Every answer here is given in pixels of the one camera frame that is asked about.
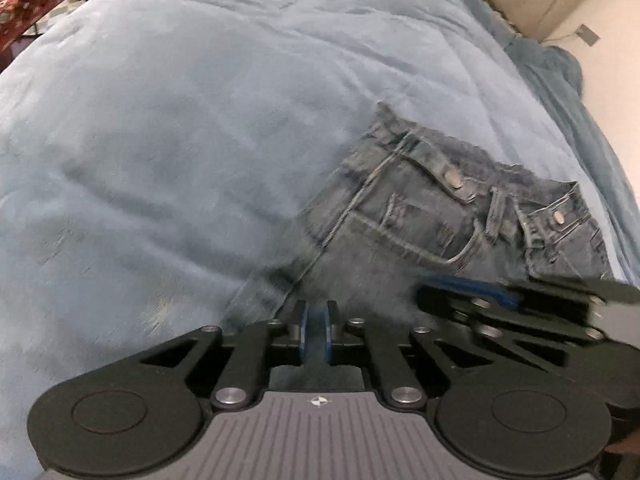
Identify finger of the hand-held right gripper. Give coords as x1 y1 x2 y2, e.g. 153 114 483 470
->
416 274 640 312
450 304 608 345

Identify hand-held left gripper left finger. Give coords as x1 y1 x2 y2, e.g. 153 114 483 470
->
141 300 312 410

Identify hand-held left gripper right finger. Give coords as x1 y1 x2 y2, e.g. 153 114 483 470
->
322 300 502 409

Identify blue denim shorts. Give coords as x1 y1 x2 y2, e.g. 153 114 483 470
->
220 101 616 391

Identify blue fleece blanket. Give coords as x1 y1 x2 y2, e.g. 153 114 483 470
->
0 0 640 461

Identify dark patterned pillow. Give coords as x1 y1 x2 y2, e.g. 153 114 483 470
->
477 0 526 38

